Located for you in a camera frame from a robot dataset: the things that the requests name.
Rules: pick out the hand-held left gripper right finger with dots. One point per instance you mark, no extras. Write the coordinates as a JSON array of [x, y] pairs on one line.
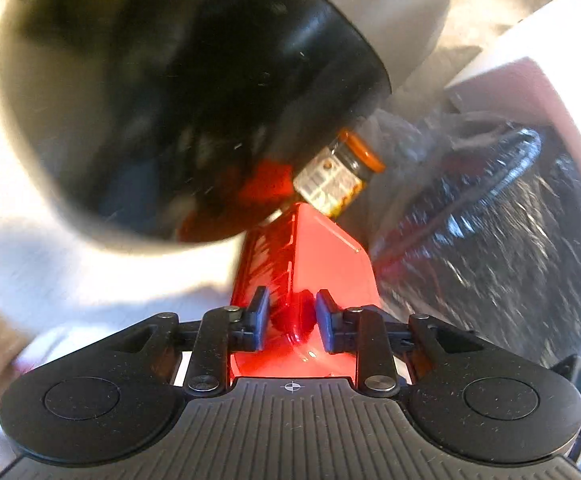
[[326, 322]]

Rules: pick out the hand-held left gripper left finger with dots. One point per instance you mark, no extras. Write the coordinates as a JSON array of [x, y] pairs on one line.
[[260, 322]]

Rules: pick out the red box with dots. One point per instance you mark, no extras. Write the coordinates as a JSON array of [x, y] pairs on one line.
[[320, 260]]

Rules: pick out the black trash bag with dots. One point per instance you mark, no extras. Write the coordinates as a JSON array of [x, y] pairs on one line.
[[520, 270]]

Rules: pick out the bottle with orange cap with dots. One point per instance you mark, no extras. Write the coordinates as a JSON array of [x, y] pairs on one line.
[[335, 175]]

